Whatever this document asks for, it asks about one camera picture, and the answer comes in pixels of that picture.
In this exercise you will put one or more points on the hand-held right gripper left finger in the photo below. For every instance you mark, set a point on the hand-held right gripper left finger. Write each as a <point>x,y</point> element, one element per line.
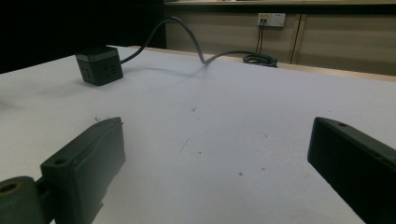
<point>84,165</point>

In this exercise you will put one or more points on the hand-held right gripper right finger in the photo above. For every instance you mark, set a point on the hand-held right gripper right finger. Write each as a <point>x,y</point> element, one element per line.
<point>355,161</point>

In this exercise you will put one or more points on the white wall socket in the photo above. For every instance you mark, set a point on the white wall socket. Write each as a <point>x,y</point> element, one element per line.
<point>271,19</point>

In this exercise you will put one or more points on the black cube power strip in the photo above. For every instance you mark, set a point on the black cube power strip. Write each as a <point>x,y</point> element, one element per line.
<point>100,66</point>

